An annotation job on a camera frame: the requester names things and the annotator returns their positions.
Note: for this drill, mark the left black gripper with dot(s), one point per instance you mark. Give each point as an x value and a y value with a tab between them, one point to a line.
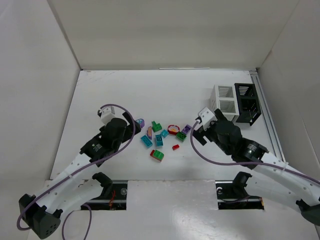
130	120

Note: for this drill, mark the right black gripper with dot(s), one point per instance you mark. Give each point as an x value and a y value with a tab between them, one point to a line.
201	137

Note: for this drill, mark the green stepped lego brick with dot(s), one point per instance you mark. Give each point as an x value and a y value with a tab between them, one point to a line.
156	126

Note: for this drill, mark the dark green lego brick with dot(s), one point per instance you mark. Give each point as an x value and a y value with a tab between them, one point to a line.
181	136

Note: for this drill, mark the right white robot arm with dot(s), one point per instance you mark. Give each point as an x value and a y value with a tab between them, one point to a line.
269	177

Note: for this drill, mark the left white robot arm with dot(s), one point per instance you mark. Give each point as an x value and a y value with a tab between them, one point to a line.
80	181

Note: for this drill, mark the purple round lego piece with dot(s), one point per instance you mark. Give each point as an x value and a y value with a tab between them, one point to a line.
141	122

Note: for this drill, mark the purple orange flat lego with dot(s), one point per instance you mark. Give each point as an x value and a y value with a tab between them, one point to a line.
149	132

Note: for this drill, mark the teal two-by-three lego brick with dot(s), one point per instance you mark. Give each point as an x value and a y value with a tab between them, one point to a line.
146	141

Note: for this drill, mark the purple square lego brick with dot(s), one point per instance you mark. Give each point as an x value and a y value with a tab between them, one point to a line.
186	129

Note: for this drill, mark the teal tall lego brick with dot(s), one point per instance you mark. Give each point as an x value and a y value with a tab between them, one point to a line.
159	140

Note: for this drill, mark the small teal lego brick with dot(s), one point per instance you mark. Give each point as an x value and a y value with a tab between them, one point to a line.
164	133

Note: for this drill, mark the white slatted container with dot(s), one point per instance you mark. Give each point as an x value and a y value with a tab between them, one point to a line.
224	97

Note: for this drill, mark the red green stacked lego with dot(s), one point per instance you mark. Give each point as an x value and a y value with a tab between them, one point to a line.
156	154

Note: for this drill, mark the red flower lego piece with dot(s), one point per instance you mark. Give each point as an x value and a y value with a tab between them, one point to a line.
173	129

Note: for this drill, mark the small red lego brick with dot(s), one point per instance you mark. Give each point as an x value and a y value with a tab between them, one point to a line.
175	147

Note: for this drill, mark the black slatted container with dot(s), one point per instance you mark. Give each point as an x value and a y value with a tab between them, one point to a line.
248	103

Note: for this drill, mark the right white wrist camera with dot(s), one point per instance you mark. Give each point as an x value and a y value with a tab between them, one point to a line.
206	117

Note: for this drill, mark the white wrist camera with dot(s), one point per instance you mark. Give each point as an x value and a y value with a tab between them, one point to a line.
206	117
106	114

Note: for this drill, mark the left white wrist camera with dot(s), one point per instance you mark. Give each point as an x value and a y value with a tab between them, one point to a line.
106	114

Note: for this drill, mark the aluminium rail right edge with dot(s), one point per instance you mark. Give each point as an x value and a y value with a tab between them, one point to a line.
276	145

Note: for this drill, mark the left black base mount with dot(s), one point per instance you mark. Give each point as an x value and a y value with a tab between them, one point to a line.
112	197

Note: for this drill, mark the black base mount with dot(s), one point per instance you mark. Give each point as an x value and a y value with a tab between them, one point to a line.
112	197
231	194

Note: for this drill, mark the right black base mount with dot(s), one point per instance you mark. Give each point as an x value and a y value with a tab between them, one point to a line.
231	194

